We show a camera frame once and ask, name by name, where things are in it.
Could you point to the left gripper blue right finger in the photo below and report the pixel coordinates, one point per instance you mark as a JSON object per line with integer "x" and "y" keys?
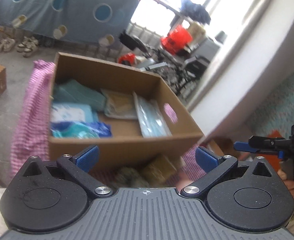
{"x": 206, "y": 159}

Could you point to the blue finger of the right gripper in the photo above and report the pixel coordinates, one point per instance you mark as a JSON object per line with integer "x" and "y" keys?
{"x": 244, "y": 147}

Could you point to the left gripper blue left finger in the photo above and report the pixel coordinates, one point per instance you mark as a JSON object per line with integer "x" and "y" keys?
{"x": 87, "y": 158}

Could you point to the wet wipes pack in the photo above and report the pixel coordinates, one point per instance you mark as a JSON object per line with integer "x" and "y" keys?
{"x": 80, "y": 130}

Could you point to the green floral scrunchie cloth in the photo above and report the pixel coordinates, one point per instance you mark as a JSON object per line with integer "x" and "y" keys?
{"x": 129, "y": 177}

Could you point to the brown tissue pack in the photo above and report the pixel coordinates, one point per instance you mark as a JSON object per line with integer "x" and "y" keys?
{"x": 158, "y": 171}

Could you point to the blue bandage box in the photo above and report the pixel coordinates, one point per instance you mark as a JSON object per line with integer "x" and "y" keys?
{"x": 61, "y": 112}

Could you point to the blue face mask pack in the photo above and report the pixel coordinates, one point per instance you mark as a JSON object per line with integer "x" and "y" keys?
{"x": 151, "y": 121}

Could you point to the teal waffle cloth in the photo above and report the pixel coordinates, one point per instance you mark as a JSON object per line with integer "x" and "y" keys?
{"x": 73, "y": 92}

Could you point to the brown cardboard box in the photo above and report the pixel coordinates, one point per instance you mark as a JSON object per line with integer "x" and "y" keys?
{"x": 126, "y": 147}

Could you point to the pink checkered tablecloth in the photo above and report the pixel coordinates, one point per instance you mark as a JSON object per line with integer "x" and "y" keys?
{"x": 31, "y": 134}

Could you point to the wheelchair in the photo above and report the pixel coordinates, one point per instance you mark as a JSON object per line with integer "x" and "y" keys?
{"x": 183, "y": 77}

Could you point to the red bag on floor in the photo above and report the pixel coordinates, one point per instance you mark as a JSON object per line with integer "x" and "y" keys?
{"x": 128, "y": 59}

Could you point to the beige hanging towel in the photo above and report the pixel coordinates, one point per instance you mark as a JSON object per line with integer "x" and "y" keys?
{"x": 196, "y": 30}

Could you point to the black white sneaker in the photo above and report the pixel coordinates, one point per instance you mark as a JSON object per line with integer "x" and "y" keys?
{"x": 31, "y": 48}
{"x": 26, "y": 43}

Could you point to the red plastic bag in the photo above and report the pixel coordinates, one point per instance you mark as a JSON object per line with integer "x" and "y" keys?
{"x": 176, "y": 40}

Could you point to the dark blue hanging clothes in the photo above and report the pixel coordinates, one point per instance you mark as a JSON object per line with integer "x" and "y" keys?
{"x": 195, "y": 11}

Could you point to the blue patterned hanging sheet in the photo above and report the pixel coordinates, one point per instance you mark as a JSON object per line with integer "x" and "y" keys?
{"x": 78, "y": 21}

